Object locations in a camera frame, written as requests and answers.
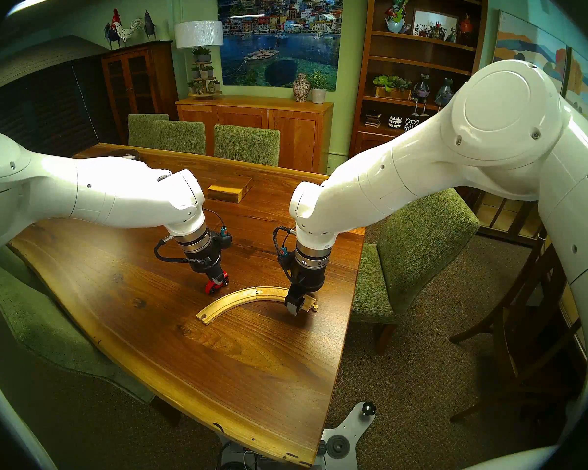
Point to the patterned ceramic vase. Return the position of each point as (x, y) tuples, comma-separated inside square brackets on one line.
[(301, 88)]

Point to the small stack of books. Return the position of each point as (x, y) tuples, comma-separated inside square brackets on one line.
[(373, 120)]

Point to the brown wooden bookshelf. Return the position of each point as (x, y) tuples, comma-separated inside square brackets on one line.
[(421, 53)]

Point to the curved wooden track piece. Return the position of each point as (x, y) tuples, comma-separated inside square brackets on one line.
[(274, 293), (225, 302)]

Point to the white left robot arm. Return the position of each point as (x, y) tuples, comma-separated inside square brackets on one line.
[(103, 195)]

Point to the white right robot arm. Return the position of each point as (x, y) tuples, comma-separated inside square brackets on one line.
[(470, 141)]

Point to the tiered stand with plants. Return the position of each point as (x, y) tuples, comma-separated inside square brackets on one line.
[(203, 72)]

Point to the green upholstered dining chair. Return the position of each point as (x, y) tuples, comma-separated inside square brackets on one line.
[(44, 327), (139, 129), (247, 145), (179, 137), (421, 239)]

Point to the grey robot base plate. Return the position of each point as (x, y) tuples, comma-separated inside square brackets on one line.
[(345, 434)]

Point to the ceiling light panel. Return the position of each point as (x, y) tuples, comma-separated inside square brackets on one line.
[(32, 3)]

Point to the dark rooster figurine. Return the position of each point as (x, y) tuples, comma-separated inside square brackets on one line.
[(110, 35)]

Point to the dark wooden chair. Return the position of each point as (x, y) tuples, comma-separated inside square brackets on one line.
[(514, 327)]

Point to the red toy train car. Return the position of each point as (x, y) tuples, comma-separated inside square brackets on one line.
[(224, 279)]

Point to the white rooster figurine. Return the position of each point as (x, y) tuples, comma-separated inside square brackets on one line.
[(125, 31)]

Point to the black white patterned cup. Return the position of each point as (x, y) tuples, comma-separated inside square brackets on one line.
[(410, 124), (395, 123)]

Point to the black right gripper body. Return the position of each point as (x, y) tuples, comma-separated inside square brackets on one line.
[(307, 278)]

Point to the dark frog figurine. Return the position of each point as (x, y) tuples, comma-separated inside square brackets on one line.
[(442, 92), (421, 92)]

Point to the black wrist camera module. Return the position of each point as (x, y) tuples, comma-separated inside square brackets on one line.
[(285, 258), (225, 240)]

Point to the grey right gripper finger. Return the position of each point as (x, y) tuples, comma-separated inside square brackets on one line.
[(307, 298), (292, 307)]

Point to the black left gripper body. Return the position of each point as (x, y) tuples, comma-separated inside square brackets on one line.
[(207, 258)]

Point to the dark window blind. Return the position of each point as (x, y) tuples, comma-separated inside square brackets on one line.
[(39, 97)]

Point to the framed white text sign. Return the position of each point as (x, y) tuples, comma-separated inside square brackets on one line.
[(433, 19)]

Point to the red lidded jar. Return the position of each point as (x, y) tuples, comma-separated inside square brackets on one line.
[(466, 26)]

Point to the dark wooden glass cabinet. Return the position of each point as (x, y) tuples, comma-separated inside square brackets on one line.
[(137, 87)]

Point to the succulents in wooden planter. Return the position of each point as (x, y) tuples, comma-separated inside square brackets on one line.
[(392, 87)]

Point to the green plant white pot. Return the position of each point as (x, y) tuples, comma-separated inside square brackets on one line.
[(318, 94)]

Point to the black left wrist camera module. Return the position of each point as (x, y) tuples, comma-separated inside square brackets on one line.
[(225, 240)]

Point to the harbour town wall painting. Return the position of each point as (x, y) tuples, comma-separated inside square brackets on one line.
[(279, 33)]

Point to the rectangular wooden block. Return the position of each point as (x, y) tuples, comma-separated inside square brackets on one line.
[(230, 190)]

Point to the dark bowl blue inside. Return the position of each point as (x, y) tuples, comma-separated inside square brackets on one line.
[(127, 154)]

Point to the white drum lamp shade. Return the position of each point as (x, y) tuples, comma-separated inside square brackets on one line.
[(199, 34)]

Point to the light wooden sideboard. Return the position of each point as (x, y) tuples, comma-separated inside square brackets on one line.
[(255, 126)]

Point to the wooden framed glass door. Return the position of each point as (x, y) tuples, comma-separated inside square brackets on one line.
[(504, 219)]

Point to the dark slim bird figurine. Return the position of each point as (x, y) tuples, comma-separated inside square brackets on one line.
[(149, 26)]

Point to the black right wrist camera module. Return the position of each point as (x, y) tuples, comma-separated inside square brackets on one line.
[(285, 258)]

